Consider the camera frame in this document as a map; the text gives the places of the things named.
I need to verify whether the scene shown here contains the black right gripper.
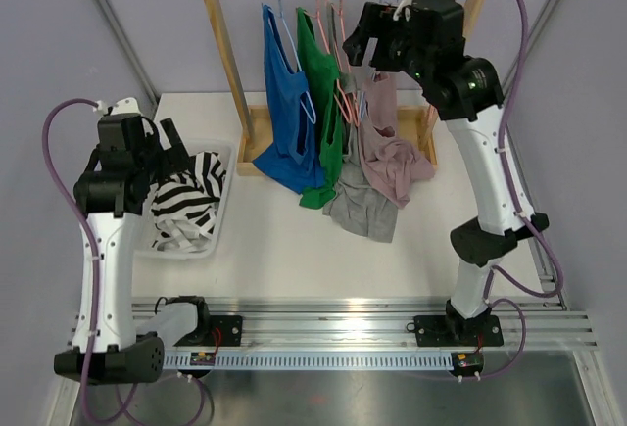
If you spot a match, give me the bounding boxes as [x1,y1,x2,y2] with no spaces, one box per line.
[344,2,433,85]

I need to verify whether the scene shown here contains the green tank top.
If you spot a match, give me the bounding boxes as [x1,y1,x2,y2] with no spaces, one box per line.
[296,7,344,210]

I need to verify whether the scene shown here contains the pink hanger of green top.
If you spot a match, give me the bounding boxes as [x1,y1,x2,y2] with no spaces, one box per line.
[314,0,352,124]

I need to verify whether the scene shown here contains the pink hanger of grey top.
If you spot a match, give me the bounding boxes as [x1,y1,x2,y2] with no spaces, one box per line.
[325,0,360,126]

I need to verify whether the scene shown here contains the black white striped tank top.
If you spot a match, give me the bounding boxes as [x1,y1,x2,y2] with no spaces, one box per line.
[150,151,227,254]

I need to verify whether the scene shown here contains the light blue hanger of pink top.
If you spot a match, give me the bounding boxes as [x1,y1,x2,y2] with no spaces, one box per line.
[358,0,383,122]

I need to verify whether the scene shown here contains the pink tank top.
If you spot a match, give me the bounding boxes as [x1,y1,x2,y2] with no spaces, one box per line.
[358,73,435,209]

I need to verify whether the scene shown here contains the grey tank top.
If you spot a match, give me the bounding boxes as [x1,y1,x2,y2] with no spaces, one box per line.
[321,3,398,244]

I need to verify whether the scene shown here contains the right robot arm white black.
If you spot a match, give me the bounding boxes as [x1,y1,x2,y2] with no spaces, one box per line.
[343,0,549,346]

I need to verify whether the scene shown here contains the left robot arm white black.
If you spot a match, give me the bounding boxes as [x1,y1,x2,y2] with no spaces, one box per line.
[54,113,212,385]

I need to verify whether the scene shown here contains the light blue hanger left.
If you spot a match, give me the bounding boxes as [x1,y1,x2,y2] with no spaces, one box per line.
[277,0,317,125]

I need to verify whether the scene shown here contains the blue tank top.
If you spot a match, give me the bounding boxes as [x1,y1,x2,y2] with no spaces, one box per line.
[253,5,324,195]

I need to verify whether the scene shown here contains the white plastic basket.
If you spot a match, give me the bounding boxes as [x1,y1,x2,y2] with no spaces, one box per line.
[136,139,236,260]

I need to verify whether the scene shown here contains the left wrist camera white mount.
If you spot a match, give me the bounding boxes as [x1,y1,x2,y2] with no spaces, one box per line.
[92,97,141,117]

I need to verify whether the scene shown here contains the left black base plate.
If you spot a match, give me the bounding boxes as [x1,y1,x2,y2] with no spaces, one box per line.
[192,314,244,348]

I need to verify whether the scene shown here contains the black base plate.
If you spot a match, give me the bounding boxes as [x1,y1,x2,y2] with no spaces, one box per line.
[406,314,505,348]
[192,314,244,348]

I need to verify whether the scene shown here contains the white slotted cable duct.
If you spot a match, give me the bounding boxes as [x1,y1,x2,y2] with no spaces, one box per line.
[164,351,453,371]

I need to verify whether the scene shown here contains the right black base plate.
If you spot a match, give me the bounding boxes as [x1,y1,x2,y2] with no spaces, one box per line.
[406,314,505,348]

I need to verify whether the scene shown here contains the aluminium rail frame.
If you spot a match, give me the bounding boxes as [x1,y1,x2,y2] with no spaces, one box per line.
[65,249,600,354]

